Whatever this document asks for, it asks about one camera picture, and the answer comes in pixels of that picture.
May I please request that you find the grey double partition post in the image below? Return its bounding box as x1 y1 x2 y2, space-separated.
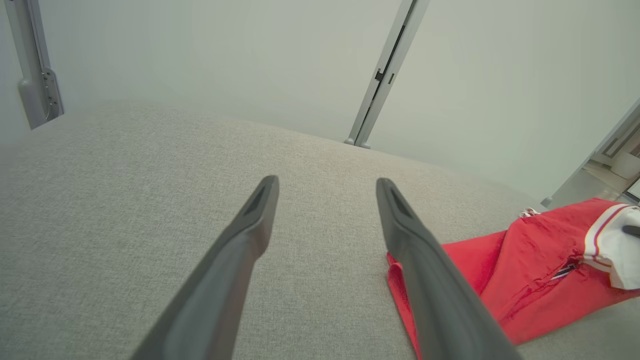
345 0 431 150

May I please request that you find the grey partition door frame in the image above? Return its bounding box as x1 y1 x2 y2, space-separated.
540 97 640 208

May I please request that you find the grey partition post with foot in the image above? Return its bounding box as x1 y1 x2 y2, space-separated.
5 0 64 130

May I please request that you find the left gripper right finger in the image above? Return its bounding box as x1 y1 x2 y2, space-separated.
376 177 523 360

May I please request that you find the red basketball jersey white trim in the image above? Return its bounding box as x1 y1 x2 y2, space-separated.
386 197 640 360

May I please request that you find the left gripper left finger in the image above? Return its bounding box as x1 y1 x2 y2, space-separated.
131 175 280 360

